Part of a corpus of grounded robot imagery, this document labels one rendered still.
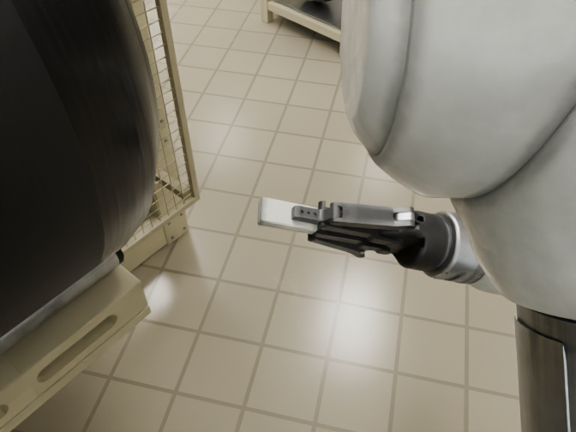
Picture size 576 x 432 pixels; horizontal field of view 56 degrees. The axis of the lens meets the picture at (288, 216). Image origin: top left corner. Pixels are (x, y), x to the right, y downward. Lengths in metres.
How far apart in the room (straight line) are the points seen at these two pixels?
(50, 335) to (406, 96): 0.63
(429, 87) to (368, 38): 0.03
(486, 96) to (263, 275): 1.67
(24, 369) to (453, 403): 1.21
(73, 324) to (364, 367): 1.07
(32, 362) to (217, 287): 1.13
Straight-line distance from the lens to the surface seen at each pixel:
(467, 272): 0.72
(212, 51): 2.92
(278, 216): 0.62
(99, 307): 0.75
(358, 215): 0.62
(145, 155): 0.48
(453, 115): 0.17
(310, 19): 2.92
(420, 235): 0.67
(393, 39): 0.17
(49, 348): 0.74
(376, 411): 1.60
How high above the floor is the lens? 1.46
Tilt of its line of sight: 47 degrees down
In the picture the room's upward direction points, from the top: straight up
